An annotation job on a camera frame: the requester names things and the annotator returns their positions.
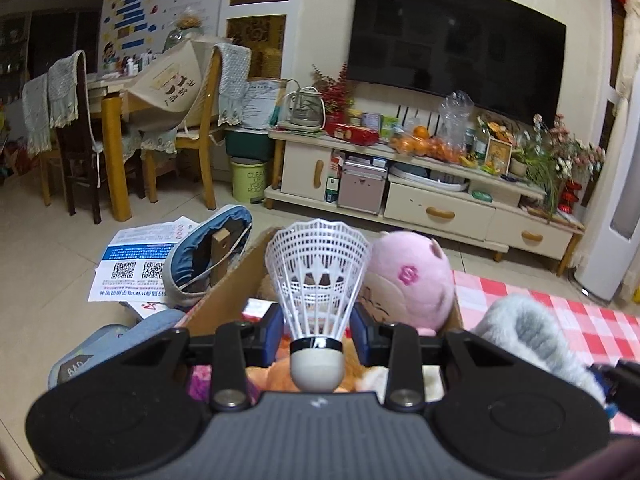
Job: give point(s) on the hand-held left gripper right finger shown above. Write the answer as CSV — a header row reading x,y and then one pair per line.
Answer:
x,y
364,340

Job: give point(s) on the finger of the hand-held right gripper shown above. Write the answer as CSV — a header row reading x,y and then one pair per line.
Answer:
x,y
627,390

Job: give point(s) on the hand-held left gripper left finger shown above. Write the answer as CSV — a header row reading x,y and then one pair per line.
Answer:
x,y
270,335

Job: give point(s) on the yellow plush bear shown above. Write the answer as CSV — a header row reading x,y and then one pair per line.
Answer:
x,y
272,377

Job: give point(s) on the cardboard box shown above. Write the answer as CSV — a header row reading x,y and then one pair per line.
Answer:
x,y
225,300

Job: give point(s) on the white plastic shuttlecock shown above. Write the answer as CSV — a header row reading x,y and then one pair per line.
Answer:
x,y
317,280

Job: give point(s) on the pink plush pig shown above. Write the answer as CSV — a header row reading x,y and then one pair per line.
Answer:
x,y
415,280

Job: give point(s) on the grey-blue plush wristband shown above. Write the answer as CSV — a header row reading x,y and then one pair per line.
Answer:
x,y
530,330

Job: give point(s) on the pink checked tablecloth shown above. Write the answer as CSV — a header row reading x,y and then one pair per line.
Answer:
x,y
575,305

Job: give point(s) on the blue grey slipper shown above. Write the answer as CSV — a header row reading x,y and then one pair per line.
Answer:
x,y
220,220

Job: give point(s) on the cream television cabinet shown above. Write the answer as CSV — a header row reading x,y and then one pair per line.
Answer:
x,y
435,215

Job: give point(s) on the silver aluminium case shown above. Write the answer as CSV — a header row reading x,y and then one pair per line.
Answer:
x,y
362,190

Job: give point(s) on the white tower air conditioner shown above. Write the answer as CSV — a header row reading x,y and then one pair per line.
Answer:
x,y
612,240

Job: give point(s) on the green trash bin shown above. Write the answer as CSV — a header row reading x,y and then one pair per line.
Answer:
x,y
248,180

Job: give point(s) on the printed papers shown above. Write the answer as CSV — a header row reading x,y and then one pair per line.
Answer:
x,y
135,255

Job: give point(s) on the white oval tray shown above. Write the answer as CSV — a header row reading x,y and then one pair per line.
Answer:
x,y
415,175

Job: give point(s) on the dark green storage box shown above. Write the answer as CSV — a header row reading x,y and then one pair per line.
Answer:
x,y
247,142

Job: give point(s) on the pile of oranges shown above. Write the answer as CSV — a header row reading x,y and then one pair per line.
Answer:
x,y
425,147

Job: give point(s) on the red vase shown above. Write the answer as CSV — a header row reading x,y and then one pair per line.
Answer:
x,y
570,195

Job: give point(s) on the red gift box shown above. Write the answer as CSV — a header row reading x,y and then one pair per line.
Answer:
x,y
350,132

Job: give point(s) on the glass electric kettle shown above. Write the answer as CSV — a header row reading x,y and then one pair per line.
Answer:
x,y
305,107

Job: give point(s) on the white printed document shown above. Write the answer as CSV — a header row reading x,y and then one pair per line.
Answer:
x,y
262,102

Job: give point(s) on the dried flower bouquet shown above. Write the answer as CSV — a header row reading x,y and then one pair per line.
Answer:
x,y
575,155

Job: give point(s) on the green potted plant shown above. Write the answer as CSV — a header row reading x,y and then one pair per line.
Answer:
x,y
537,165

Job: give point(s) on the light wooden chair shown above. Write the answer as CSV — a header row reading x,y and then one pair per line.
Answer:
x,y
210,95

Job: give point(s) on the red berry branches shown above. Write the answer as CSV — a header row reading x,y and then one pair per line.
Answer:
x,y
335,90

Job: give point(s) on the dark wooden chair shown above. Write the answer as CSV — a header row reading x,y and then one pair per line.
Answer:
x,y
80,160

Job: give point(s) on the wooden dining table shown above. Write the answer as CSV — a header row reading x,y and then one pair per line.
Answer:
x,y
112,125

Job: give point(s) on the white lace chair cover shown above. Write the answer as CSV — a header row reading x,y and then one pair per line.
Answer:
x,y
65,85
232,75

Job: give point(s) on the beige printed tote bag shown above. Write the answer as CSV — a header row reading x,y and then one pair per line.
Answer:
x,y
170,80

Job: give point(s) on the black flat television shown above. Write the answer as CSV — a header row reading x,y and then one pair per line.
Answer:
x,y
450,45

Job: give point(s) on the wrapped gift basket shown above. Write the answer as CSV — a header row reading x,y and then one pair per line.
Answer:
x,y
185,30

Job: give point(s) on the wall poster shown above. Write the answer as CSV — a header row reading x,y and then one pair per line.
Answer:
x,y
135,0

